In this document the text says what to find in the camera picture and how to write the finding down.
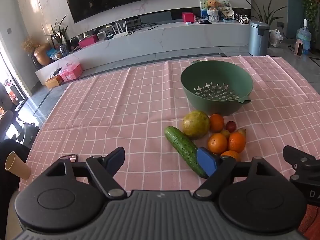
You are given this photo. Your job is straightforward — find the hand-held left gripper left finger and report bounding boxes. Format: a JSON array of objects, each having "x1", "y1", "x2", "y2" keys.
[{"x1": 40, "y1": 147, "x2": 127, "y2": 199}]

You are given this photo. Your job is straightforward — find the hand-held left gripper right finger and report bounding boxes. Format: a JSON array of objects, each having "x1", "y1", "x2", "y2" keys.
[{"x1": 193, "y1": 147, "x2": 285, "y2": 200}]

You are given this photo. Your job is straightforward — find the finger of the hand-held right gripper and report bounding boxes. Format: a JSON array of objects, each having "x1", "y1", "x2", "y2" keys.
[{"x1": 282, "y1": 145, "x2": 320, "y2": 181}]

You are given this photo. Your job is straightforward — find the orange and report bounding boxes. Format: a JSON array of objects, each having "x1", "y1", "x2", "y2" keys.
[
  {"x1": 209, "y1": 114, "x2": 225, "y2": 133},
  {"x1": 227, "y1": 132, "x2": 246, "y2": 153},
  {"x1": 220, "y1": 150, "x2": 241, "y2": 162},
  {"x1": 207, "y1": 133, "x2": 228, "y2": 155}
]

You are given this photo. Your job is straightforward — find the green cucumber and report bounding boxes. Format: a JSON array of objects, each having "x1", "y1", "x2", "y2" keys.
[{"x1": 164, "y1": 126, "x2": 209, "y2": 179}]

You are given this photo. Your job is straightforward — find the yellow green pomelo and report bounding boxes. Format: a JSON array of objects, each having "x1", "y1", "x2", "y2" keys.
[{"x1": 182, "y1": 110, "x2": 210, "y2": 140}]

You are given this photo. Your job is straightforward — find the green colander bowl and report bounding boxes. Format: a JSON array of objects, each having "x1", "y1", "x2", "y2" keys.
[{"x1": 180, "y1": 59, "x2": 253, "y2": 117}]

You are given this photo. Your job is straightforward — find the red patterned cloth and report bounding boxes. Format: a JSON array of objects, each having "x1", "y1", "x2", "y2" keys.
[{"x1": 297, "y1": 204, "x2": 320, "y2": 234}]

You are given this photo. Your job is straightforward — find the pink checked tablecloth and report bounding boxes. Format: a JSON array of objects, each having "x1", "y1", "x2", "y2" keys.
[{"x1": 19, "y1": 55, "x2": 320, "y2": 205}]

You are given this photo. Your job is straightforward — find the black bag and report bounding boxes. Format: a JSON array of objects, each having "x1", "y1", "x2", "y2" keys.
[{"x1": 16, "y1": 122, "x2": 40, "y2": 147}]

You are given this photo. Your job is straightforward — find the pink storage boxes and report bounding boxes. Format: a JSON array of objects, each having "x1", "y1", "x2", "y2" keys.
[{"x1": 59, "y1": 63, "x2": 83, "y2": 82}]

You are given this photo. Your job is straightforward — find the small wooden box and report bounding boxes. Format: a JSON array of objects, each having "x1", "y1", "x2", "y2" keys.
[{"x1": 44, "y1": 75, "x2": 63, "y2": 89}]

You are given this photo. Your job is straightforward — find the brown paper cup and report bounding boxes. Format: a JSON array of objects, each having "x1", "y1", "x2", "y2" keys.
[{"x1": 5, "y1": 151, "x2": 32, "y2": 180}]

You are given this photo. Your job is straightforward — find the small pink stool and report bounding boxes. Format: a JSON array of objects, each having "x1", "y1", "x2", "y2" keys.
[{"x1": 294, "y1": 39, "x2": 304, "y2": 56}]

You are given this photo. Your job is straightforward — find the grey chair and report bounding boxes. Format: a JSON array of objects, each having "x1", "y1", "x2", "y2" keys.
[{"x1": 0, "y1": 82, "x2": 25, "y2": 140}]

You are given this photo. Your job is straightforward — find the pink box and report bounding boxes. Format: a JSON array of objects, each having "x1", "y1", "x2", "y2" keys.
[{"x1": 78, "y1": 35, "x2": 98, "y2": 48}]

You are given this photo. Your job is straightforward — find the blue water jug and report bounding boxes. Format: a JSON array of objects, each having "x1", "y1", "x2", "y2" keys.
[{"x1": 296, "y1": 19, "x2": 312, "y2": 50}]

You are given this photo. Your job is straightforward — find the brown round vase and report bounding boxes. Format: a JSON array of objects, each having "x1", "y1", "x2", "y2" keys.
[{"x1": 33, "y1": 44, "x2": 53, "y2": 67}]

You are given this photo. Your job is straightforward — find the white plastic bag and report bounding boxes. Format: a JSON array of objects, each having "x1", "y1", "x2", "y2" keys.
[{"x1": 269, "y1": 29, "x2": 284, "y2": 48}]

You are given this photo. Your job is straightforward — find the white router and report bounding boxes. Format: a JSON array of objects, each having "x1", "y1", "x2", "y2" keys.
[{"x1": 110, "y1": 21, "x2": 129, "y2": 39}]

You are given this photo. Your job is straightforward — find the long white media console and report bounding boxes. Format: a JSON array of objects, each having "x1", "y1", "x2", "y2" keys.
[{"x1": 35, "y1": 19, "x2": 253, "y2": 81}]

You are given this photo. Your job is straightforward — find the grey metal trash can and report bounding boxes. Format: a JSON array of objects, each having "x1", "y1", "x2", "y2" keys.
[{"x1": 248, "y1": 20, "x2": 271, "y2": 57}]

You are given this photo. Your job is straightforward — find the spiky green potted plant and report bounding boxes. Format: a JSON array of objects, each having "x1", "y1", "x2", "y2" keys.
[{"x1": 44, "y1": 14, "x2": 70, "y2": 54}]

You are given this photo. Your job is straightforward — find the dried flower bunch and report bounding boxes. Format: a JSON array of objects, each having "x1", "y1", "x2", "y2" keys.
[{"x1": 21, "y1": 36, "x2": 41, "y2": 53}]

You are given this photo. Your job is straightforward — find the red box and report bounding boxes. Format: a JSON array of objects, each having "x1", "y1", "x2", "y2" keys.
[{"x1": 182, "y1": 12, "x2": 195, "y2": 24}]

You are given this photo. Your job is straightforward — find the teddy bear bouquet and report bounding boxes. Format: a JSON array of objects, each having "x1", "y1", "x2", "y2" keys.
[{"x1": 206, "y1": 0, "x2": 220, "y2": 22}]

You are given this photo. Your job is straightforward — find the colourful painting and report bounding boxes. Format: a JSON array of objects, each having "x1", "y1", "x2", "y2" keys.
[{"x1": 200, "y1": 0, "x2": 209, "y2": 18}]

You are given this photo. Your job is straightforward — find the long leaf potted plant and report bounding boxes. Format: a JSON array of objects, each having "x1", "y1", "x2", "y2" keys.
[{"x1": 244, "y1": 0, "x2": 288, "y2": 27}]

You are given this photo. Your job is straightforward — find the climbing leafy plant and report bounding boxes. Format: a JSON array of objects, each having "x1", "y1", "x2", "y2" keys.
[{"x1": 287, "y1": 0, "x2": 320, "y2": 32}]

